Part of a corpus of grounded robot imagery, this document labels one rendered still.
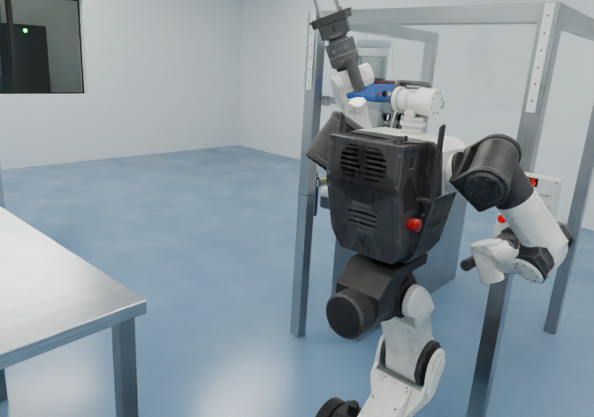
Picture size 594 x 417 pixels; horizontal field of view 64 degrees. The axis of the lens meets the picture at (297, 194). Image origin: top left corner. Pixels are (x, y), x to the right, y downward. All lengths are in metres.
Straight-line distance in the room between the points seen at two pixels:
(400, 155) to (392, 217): 0.14
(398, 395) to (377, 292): 0.49
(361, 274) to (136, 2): 6.22
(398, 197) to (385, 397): 0.75
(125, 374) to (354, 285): 0.58
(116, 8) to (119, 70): 0.77
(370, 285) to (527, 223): 0.38
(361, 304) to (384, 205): 0.25
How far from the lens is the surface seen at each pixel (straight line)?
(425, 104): 1.18
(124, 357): 1.24
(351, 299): 1.15
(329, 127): 1.31
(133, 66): 7.04
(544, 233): 1.19
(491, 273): 1.49
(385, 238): 1.11
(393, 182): 1.03
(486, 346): 2.03
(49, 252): 1.50
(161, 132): 7.32
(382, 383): 1.61
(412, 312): 1.30
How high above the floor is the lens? 1.39
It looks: 15 degrees down
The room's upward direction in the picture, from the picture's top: 3 degrees clockwise
